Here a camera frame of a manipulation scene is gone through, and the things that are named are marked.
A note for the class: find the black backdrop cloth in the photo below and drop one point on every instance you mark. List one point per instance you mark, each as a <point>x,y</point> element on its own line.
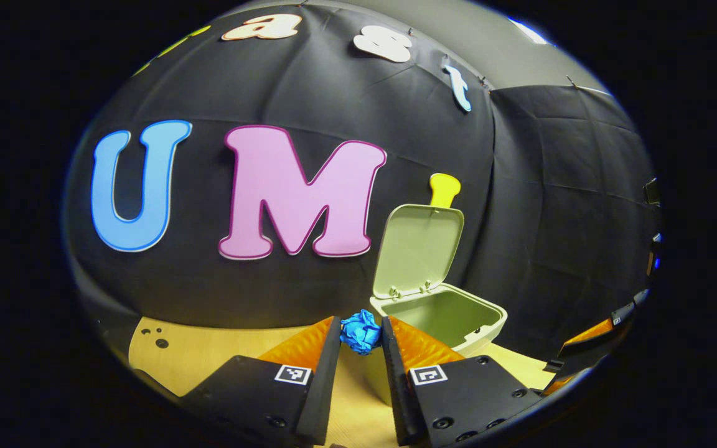
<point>333,93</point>

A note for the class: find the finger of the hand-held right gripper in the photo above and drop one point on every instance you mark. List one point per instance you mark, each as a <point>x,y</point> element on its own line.
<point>592,339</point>
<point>561,384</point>

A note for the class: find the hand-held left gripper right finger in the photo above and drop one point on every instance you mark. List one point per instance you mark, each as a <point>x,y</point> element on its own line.
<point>396,392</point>

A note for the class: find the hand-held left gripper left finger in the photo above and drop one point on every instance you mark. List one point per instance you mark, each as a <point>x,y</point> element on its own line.
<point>324,386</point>

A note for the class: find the pale green desktop garbage bin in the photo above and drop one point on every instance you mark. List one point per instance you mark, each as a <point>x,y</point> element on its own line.
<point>421,249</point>

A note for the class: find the blue paper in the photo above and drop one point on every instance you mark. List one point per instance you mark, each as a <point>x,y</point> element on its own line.
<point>361,333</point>

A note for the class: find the wooden desktop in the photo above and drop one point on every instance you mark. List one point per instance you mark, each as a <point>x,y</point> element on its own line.
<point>209,354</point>

